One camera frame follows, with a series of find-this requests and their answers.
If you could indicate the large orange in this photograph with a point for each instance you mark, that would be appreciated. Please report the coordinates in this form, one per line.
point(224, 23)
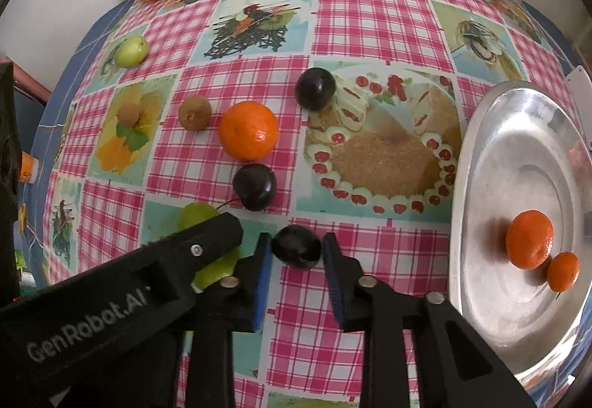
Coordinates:
point(249, 130)

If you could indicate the orange bottle cap object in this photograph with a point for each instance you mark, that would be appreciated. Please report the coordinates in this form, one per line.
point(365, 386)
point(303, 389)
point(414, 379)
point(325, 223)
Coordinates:
point(27, 167)

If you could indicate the green mango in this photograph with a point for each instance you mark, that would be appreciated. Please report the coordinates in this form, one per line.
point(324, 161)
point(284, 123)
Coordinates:
point(196, 216)

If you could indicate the brown kiwi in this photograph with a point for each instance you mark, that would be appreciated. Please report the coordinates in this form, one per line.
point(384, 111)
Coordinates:
point(194, 112)

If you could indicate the dark plum with stem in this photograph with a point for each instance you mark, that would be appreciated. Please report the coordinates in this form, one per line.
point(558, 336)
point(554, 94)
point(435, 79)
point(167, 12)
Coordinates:
point(254, 187)

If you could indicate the medium orange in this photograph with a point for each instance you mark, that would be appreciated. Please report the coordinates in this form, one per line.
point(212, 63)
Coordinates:
point(529, 239)

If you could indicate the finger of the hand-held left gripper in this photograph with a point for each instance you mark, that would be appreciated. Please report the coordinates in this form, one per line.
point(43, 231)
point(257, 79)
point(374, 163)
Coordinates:
point(194, 250)

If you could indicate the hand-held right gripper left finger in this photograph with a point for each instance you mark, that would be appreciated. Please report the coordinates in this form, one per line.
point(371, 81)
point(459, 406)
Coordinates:
point(261, 283)

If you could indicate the round metal tray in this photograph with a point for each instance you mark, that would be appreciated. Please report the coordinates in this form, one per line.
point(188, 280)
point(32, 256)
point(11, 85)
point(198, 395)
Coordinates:
point(518, 149)

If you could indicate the small green jujube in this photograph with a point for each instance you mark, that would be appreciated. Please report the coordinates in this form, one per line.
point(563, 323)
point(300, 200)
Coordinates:
point(132, 51)

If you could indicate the white power strip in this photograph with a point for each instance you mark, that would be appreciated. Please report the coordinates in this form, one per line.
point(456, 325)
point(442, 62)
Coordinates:
point(580, 81)

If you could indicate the small orange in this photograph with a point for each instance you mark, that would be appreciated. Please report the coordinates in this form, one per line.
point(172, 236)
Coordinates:
point(563, 271)

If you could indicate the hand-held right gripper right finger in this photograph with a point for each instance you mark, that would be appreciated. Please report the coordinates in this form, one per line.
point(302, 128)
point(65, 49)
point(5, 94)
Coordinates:
point(332, 283)

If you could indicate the checked printed tablecloth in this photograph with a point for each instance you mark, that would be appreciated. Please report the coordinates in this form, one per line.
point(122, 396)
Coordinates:
point(360, 19)

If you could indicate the reddish wooden rail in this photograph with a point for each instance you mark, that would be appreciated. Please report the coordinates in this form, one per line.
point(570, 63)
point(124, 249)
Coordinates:
point(30, 86)

